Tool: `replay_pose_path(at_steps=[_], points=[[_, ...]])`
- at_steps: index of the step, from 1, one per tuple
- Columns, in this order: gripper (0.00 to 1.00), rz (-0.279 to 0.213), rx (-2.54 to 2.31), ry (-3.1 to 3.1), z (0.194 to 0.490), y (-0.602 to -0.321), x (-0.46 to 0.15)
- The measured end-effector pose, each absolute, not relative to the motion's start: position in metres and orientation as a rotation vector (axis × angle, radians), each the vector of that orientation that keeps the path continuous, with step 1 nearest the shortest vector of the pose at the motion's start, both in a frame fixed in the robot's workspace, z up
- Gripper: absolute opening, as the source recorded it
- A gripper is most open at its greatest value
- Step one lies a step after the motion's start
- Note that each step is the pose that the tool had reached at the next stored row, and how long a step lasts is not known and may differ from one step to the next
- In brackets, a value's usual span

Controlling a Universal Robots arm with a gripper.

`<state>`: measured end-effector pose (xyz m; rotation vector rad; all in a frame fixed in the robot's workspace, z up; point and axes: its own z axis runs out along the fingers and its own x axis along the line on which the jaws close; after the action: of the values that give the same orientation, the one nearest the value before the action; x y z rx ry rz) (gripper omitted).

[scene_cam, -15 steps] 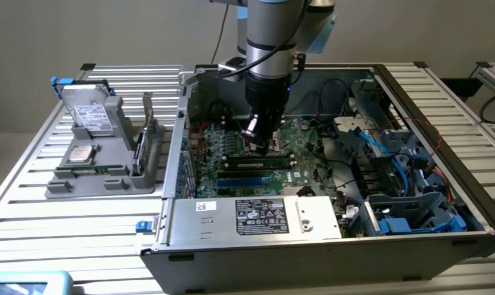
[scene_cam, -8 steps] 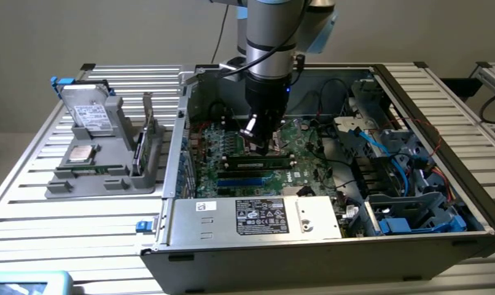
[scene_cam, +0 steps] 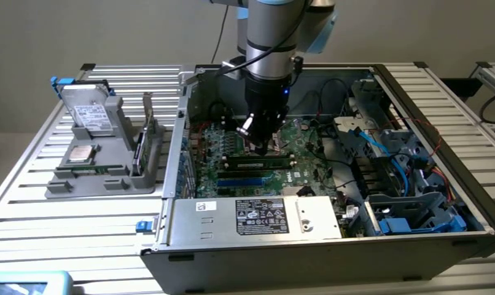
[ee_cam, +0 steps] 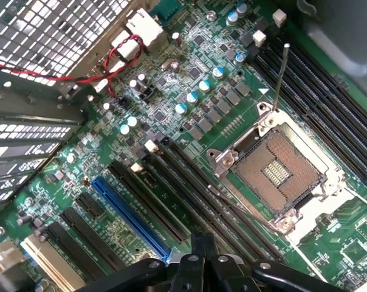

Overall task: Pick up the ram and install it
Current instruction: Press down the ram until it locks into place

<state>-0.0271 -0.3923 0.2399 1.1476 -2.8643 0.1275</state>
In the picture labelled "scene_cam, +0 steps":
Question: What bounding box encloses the blue case latch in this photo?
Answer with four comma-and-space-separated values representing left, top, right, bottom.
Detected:
135, 217, 157, 234

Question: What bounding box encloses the black looped wire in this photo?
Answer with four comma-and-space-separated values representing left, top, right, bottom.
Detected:
317, 77, 352, 124

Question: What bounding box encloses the blue disk bay bracket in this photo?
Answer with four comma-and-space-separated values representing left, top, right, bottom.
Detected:
375, 214, 467, 235

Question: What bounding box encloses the black labelled RAM stick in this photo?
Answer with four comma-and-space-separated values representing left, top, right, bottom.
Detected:
225, 162, 295, 170

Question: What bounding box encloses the teal device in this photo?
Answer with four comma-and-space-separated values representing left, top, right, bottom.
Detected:
0, 270, 75, 295

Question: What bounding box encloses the CPU socket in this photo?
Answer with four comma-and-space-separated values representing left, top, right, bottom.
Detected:
241, 128, 288, 155

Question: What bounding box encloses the silver power supply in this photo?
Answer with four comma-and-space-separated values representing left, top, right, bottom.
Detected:
164, 195, 343, 247

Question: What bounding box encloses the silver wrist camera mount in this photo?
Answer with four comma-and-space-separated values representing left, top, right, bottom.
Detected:
220, 56, 249, 81

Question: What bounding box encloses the silver CPU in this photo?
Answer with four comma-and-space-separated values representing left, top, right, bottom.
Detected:
65, 144, 100, 164

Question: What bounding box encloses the grey parts rack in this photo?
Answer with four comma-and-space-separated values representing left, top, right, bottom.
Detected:
44, 94, 167, 200

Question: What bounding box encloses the black expansion slot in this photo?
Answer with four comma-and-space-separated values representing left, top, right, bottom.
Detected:
216, 170, 273, 179

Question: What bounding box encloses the green motherboard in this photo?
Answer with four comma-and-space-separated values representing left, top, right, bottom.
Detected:
188, 117, 339, 199

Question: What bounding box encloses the blue round wire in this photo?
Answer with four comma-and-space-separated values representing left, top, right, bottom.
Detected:
388, 152, 429, 198

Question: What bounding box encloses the blue expansion slot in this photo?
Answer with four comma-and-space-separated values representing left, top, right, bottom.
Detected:
216, 178, 273, 187

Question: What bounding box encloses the light blue flat wire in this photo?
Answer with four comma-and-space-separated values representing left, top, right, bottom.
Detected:
352, 128, 396, 152

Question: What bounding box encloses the thick black cable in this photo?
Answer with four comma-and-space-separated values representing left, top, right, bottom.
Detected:
477, 88, 495, 133

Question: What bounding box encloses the silver metal drive cage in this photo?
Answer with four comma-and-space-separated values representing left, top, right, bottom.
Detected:
332, 77, 400, 158

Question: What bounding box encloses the silver hard disk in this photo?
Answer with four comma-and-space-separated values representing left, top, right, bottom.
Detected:
60, 84, 113, 132

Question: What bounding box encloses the green RAM stick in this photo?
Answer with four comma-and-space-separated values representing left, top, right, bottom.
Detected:
56, 163, 127, 173

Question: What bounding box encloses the open black PC case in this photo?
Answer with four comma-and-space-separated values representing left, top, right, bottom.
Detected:
137, 63, 495, 295

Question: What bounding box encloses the silver chipset heatsink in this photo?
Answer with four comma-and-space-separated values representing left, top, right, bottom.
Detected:
281, 185, 315, 198

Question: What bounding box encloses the thin red wire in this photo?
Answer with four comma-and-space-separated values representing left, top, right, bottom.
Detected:
409, 117, 444, 155

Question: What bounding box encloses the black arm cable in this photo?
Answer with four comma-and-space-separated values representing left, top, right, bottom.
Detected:
211, 5, 299, 78

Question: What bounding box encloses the blue disk caddy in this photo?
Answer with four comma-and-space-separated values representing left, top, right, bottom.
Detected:
49, 77, 117, 103

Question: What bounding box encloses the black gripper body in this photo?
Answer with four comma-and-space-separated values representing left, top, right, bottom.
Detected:
243, 76, 293, 115

